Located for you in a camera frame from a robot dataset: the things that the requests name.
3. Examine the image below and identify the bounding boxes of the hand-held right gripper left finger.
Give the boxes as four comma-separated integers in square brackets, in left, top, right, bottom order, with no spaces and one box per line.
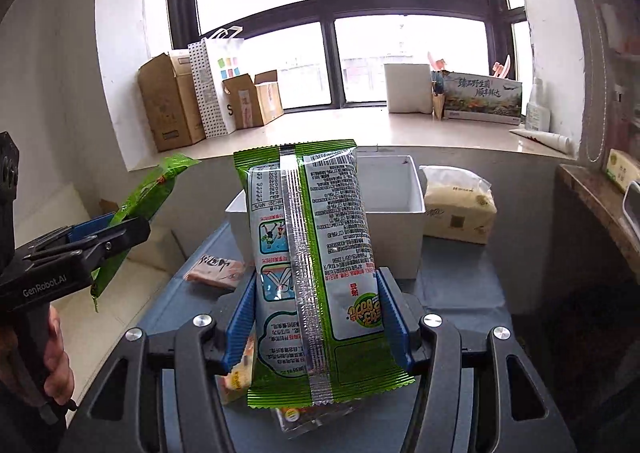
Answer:
[59,272,261,453]

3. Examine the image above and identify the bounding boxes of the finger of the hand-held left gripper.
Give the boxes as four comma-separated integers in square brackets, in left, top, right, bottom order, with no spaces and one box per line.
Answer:
[15,212,121,259]
[22,216,152,279]

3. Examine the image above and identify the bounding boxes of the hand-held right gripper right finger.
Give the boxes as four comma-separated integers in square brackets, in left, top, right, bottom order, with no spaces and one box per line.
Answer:
[375,267,576,453]

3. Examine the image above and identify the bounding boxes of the orange patterned snack packet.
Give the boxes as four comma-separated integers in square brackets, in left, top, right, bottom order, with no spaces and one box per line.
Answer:
[217,328,258,406]

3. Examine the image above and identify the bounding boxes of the small green snack packet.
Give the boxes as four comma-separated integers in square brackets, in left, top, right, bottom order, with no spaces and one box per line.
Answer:
[90,153,201,314]

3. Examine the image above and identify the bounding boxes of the pink snack packet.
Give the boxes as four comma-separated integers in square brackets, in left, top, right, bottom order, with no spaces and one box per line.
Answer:
[182,253,247,290]

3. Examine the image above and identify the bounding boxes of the white cardboard box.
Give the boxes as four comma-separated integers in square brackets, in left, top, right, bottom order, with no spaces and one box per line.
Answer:
[225,156,427,280]

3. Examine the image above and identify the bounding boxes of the clear snack packet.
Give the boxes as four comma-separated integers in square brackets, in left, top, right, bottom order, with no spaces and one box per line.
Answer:
[270,400,361,434]

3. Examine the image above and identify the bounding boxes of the yellow snack packets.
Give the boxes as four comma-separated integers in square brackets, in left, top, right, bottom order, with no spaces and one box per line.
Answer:
[232,139,417,409]

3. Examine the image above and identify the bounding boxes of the person's left hand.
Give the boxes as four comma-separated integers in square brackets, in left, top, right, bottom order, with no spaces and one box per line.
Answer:
[0,305,77,409]

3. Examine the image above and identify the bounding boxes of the blue table cloth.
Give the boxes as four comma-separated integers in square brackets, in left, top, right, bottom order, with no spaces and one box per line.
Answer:
[65,220,566,453]

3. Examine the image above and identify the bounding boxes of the clear wrapped tissue pack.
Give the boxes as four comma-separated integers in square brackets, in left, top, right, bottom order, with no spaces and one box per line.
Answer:
[419,166,498,245]

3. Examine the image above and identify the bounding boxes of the tall brown cardboard box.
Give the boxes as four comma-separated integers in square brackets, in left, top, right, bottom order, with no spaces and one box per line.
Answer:
[138,52,207,153]

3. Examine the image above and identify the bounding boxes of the polka dot paper bag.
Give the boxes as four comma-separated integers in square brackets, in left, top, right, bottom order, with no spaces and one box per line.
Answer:
[188,26,246,139]

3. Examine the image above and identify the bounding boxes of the small open cardboard box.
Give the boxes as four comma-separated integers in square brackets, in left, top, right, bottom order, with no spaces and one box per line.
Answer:
[222,70,285,130]

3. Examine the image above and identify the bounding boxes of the cream window sill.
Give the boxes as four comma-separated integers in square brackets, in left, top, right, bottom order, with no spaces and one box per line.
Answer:
[122,106,576,171]

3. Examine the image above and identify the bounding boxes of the brown side cabinet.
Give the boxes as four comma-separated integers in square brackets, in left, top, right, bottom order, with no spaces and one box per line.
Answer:
[555,163,640,279]

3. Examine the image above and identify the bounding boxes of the white foam box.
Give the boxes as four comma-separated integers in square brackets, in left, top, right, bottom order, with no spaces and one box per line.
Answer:
[383,63,435,114]

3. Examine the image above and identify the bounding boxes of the white tube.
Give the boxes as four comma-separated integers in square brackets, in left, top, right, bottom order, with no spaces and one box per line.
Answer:
[509,127,573,154]

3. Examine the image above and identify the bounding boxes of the landscape printed carton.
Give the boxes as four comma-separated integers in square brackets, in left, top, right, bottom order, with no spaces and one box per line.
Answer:
[442,70,523,126]

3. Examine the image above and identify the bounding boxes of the white pump bottle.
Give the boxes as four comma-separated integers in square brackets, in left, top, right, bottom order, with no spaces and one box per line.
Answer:
[524,78,551,131]

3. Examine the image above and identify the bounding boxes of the white framed mirror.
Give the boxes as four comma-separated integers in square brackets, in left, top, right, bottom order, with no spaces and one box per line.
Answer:
[622,180,640,239]

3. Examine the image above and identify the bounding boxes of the black window frame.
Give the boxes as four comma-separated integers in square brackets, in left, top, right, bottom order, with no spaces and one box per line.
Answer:
[165,0,526,110]

